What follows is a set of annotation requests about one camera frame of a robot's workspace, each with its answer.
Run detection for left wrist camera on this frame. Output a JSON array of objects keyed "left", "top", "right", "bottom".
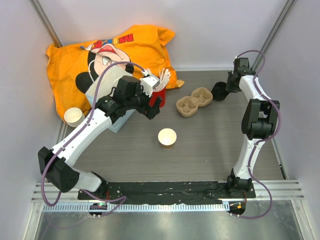
[{"left": 140, "top": 69, "right": 160, "bottom": 97}]

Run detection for aluminium frame post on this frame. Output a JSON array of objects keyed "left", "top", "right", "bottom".
[
  {"left": 260, "top": 0, "right": 297, "bottom": 56},
  {"left": 29, "top": 0, "right": 63, "bottom": 48}
]

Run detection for purple cable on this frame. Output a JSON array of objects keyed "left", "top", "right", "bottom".
[
  {"left": 41, "top": 61, "right": 151, "bottom": 217},
  {"left": 228, "top": 49, "right": 283, "bottom": 220}
]

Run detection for orange cartoon t-shirt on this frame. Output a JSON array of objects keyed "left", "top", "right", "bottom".
[{"left": 46, "top": 25, "right": 184, "bottom": 119}]

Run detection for red ribbed cup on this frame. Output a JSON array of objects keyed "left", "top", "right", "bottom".
[{"left": 149, "top": 88, "right": 166, "bottom": 108}]

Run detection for stack of paper cups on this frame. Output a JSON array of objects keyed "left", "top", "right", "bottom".
[{"left": 64, "top": 107, "right": 85, "bottom": 127}]

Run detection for right aluminium frame post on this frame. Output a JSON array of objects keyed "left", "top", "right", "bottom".
[{"left": 260, "top": 0, "right": 297, "bottom": 56}]

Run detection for slotted cable duct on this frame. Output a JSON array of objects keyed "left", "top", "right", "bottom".
[{"left": 42, "top": 202, "right": 230, "bottom": 213}]

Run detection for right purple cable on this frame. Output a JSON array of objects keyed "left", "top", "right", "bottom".
[{"left": 228, "top": 49, "right": 283, "bottom": 220}]

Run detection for left aluminium frame post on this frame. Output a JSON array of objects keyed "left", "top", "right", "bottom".
[{"left": 29, "top": 0, "right": 63, "bottom": 48}]

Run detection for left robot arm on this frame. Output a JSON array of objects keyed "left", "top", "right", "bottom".
[{"left": 38, "top": 74, "right": 162, "bottom": 200}]

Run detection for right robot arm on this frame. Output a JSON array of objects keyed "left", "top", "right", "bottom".
[{"left": 225, "top": 57, "right": 280, "bottom": 198}]

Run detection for stack of black lids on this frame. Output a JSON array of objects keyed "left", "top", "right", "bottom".
[{"left": 211, "top": 81, "right": 229, "bottom": 102}]

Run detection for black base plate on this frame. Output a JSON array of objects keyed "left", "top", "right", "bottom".
[{"left": 77, "top": 180, "right": 256, "bottom": 206}]

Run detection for single paper coffee cup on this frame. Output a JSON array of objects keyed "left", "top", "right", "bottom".
[{"left": 157, "top": 128, "right": 177, "bottom": 149}]

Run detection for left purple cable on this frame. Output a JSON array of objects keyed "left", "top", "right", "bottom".
[{"left": 41, "top": 61, "right": 151, "bottom": 217}]

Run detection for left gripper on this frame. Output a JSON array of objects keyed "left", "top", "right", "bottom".
[{"left": 125, "top": 81, "right": 162, "bottom": 119}]

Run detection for lower pulp cup carrier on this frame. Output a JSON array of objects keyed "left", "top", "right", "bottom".
[{"left": 175, "top": 87, "right": 213, "bottom": 117}]

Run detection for light blue paper bag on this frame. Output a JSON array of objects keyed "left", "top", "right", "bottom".
[{"left": 84, "top": 59, "right": 136, "bottom": 135}]

